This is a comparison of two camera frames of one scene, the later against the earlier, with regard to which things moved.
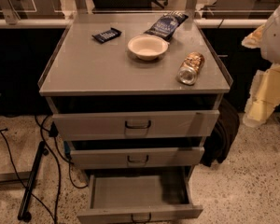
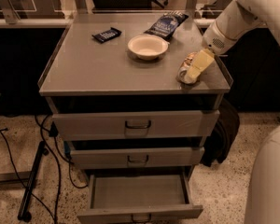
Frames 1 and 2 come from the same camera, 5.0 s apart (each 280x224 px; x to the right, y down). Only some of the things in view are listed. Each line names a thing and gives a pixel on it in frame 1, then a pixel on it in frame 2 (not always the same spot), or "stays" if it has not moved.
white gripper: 277,36 to 215,40
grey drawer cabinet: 135,96 stays
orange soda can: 190,67 stays
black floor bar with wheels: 24,214 stays
